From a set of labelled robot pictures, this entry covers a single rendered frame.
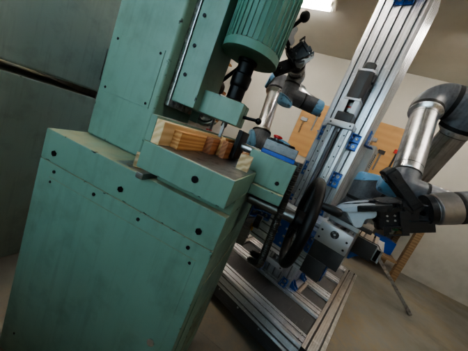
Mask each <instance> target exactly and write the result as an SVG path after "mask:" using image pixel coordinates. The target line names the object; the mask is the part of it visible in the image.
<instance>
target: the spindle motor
mask: <svg viewBox="0 0 468 351"><path fill-rule="evenodd" d="M303 2H304V0H238V2H237V5H236V8H235V11H234V13H233V17H232V20H231V23H230V25H229V28H228V31H227V34H226V37H225V39H224V43H223V45H222V49H223V50H224V52H225V53H226V55H227V56H229V57H230V58H231V59H233V60H234V61H235V62H236V63H239V62H238V59H239V57H240V56H245V57H248V58H250V59H252V60H254V61H255V62H256V63H257V67H256V69H254V71H256V72H263V73H273V72H275V71H276V68H277V66H278V64H279V61H280V58H281V55H282V53H283V51H284V49H285V46H286V43H287V41H288V39H289V36H290V33H291V31H292V29H293V27H294V24H295V21H296V19H297V16H298V14H299V11H300V9H301V7H302V4H303Z"/></svg>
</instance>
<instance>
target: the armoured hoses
mask: <svg viewBox="0 0 468 351"><path fill-rule="evenodd" d="M294 165H295V166H296V167H297V168H296V169H295V172H294V174H293V176H292V178H291V181H290V183H289V185H288V187H287V190H286V192H285V194H284V195H283V198H282V201H281V203H280V205H279V207H278V208H277V209H278V210H277V213H276V214H275V216H274V218H273V220H272V223H271V226H270V229H269V231H268V234H267V237H266V238H265V241H264V244H263V248H262V249H261V252H260V253H258V252H257V251H255V250H251V251H250V255H251V256H252V257H251V256H249V257H247V262H248V263H250V264H252V265H253V266H255V267H257V268H261V267H262V266H263V265H264V264H265V261H266V258H267V255H268V253H269V251H270V248H271V246H272V243H273V241H274V238H275V235H276V232H277V230H278V228H279V224H280V223H281V220H282V215H283V212H285V209H286V206H287V204H288V202H289V200H290V196H291V194H292V191H293V188H294V186H295V183H296V182H297V178H298V175H299V172H300V171H301V170H302V167H303V164H302V163H301V162H296V161H295V163H294Z"/></svg>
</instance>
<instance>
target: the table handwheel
mask: <svg viewBox="0 0 468 351"><path fill-rule="evenodd" d="M326 188H327V186H326V182H325V180H324V179H323V178H316V179H315V180H314V181H313V182H312V183H311V184H310V185H309V187H308V189H307V190H306V192H305V193H304V195H303V197H302V199H301V201H300V202H299V205H298V206H297V209H296V211H295V212H293V211H292V210H289V209H287V208H286V209H285V212H283V215H282V219H283V220H285V221H287V222H289V223H290V225H289V227H288V230H287V231H286V235H285V237H284V239H283V243H282V245H281V249H280V252H279V265H280V266H281V267H282V268H289V267H290V266H291V265H292V264H293V263H294V262H295V261H296V260H297V258H298V257H299V255H300V254H301V252H302V250H303V248H304V247H305V245H306V243H307V241H308V239H309V237H310V235H311V233H312V231H313V228H314V226H315V223H316V222H317V219H318V216H319V214H320V211H321V208H322V204H323V201H324V199H325V193H326ZM247 203H250V204H252V205H254V206H256V207H257V208H260V209H262V210H264V211H266V212H268V213H270V214H272V215H275V214H276V213H277V210H278V209H277V208H278V206H275V205H273V204H271V203H269V202H267V201H264V200H263V199H261V198H258V197H257V196H254V195H252V194H250V195H249V196H248V199H247ZM295 233H296V236H295V239H294V241H293V243H292V245H291V242H292V240H293V237H294V234H295ZM290 245H291V246H290Z"/></svg>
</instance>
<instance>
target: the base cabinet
mask: <svg viewBox="0 0 468 351"><path fill-rule="evenodd" d="M249 210H250V209H249ZM249 210H248V211H247V213H246V214H245V215H244V216H243V218H241V220H239V222H238V223H237V224H236V225H235V227H234V228H233V229H232V230H231V231H230V233H229V234H228V235H227V236H226V237H225V238H224V239H223V240H222V241H221V243H220V244H219V245H218V246H217V248H216V249H215V250H214V251H211V250H209V249H208V248H206V247H204V246H202V245H201V244H199V243H197V242H195V241H193V240H191V239H189V238H188V237H186V236H184V235H182V234H181V233H179V232H177V231H175V230H173V229H172V228H169V227H168V226H166V225H164V224H162V223H161V222H159V221H157V220H155V219H153V218H152V217H149V216H148V215H146V214H144V213H142V212H141V211H139V210H137V209H136V208H133V207H132V206H130V205H128V204H126V203H124V202H122V201H121V200H119V199H117V198H116V197H114V196H112V195H110V194H108V193H106V192H104V191H103V190H101V189H99V188H97V187H96V186H94V185H92V184H91V183H89V182H86V181H85V180H83V179H81V178H79V177H77V176H76V175H74V174H72V173H71V172H69V171H66V170H65V169H63V168H61V167H59V166H58V165H56V164H54V163H52V162H51V161H49V160H47V159H45V158H44V157H41V158H40V163H39V166H38V172H37V176H36V181H35V185H34V188H33V194H32V197H31V203H30V207H29V212H28V216H27V219H26V225H25V229H24V234H23V238H22V243H21V247H20V251H19V256H18V260H17V266H16V269H15V275H14V278H13V284H12V288H11V291H10V297H9V300H8V306H7V309H6V315H5V319H4V322H3V328H2V331H1V337H0V347H1V348H3V349H4V350H5V351H187V349H188V348H189V346H190V344H191V342H192V341H193V339H194V337H195V335H196V332H197V330H198V327H199V325H200V323H201V321H202V319H203V316H204V314H205V311H206V309H207V307H208V304H209V303H210V300H211V298H212V295H213V293H214V291H215V288H216V287H217V284H218V282H219V279H220V277H221V274H222V272H223V271H224V268H225V266H226V263H227V261H228V258H229V256H230V254H231V252H232V250H233V247H234V245H235V242H236V240H237V238H238V235H239V234H240V231H241V229H242V226H243V224H244V222H245V219H246V218H247V215H248V213H249Z"/></svg>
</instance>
